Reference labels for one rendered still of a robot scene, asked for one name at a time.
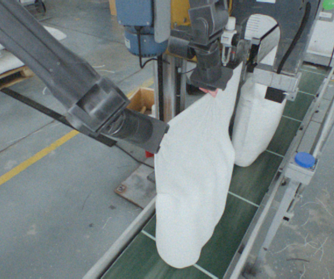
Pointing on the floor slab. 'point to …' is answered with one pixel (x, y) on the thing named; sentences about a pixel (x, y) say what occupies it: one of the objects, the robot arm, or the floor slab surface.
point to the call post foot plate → (251, 274)
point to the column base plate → (139, 185)
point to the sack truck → (38, 10)
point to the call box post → (275, 224)
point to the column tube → (169, 86)
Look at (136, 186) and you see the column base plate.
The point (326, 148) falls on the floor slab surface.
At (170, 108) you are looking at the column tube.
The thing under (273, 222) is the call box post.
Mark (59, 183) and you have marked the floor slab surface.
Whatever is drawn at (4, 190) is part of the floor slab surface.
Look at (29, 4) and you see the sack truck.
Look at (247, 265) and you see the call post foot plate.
